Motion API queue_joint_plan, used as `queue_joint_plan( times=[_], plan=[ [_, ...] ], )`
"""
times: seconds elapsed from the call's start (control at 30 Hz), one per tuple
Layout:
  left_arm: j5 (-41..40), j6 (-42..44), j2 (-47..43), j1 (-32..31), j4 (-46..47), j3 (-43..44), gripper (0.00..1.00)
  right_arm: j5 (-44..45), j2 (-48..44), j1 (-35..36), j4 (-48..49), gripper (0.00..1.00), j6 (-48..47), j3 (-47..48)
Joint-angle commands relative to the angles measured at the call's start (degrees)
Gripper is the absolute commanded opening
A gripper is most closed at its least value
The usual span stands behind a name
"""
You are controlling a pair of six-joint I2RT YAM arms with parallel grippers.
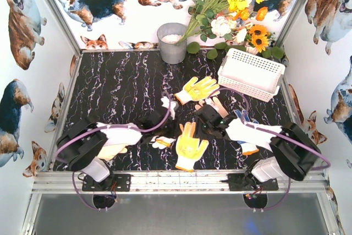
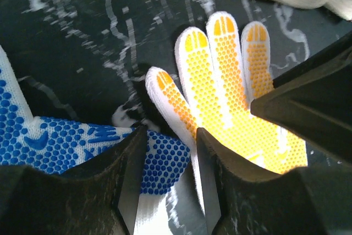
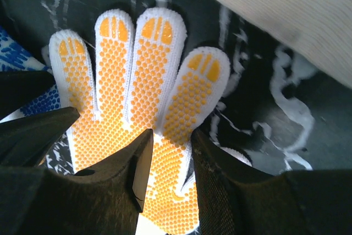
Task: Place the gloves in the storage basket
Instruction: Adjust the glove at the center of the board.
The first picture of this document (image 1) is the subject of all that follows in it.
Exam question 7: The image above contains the blue dotted glove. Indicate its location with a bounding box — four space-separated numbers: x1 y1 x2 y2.
151 136 175 150
235 110 259 156

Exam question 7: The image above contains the cream rubber glove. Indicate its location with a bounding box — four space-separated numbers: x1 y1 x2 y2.
195 96 229 118
97 145 127 161

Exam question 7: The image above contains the yellow dotted work glove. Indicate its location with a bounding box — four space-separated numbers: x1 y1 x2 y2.
174 76 219 105

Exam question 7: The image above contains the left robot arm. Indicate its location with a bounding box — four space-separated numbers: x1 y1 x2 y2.
57 116 181 183

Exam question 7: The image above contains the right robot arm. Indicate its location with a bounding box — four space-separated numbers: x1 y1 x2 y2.
196 104 321 183

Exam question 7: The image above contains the white plastic storage basket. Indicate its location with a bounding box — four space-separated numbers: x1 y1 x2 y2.
218 48 285 102

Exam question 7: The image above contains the grey metal bucket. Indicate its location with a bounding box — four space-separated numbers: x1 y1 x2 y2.
157 23 187 64

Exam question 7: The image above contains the artificial flower bouquet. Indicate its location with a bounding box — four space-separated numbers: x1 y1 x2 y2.
176 0 286 59

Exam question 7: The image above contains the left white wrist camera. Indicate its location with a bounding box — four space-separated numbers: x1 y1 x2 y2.
161 96 179 120

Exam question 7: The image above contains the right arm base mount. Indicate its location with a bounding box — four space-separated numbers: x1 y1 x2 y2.
221 173 279 191

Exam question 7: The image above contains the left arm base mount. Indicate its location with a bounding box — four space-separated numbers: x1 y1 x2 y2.
82 173 131 192

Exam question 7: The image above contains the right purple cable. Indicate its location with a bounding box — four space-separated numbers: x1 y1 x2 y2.
208 88 332 170

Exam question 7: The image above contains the aluminium front rail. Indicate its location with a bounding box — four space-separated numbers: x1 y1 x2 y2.
31 170 328 195

